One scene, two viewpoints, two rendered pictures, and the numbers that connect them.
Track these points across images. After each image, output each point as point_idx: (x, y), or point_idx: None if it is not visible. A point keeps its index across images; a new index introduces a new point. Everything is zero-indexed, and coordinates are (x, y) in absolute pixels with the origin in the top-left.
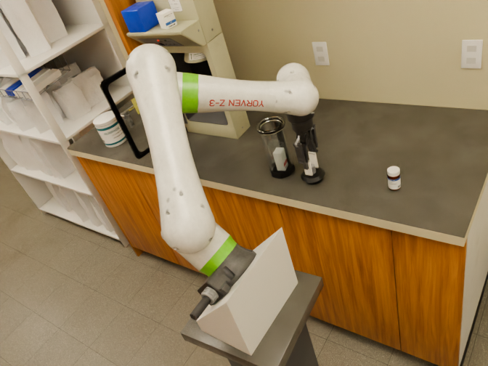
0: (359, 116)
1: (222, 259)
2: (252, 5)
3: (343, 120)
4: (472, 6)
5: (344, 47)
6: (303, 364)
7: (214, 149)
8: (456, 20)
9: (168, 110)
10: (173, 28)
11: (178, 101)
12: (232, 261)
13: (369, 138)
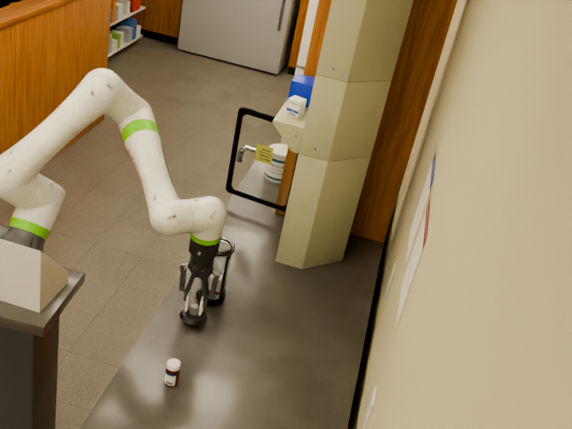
0: (322, 359)
1: (14, 225)
2: (415, 181)
3: (313, 346)
4: (388, 357)
5: (390, 294)
6: (10, 376)
7: (255, 246)
8: (385, 359)
9: (64, 111)
10: (286, 116)
11: (78, 115)
12: (14, 232)
13: (271, 367)
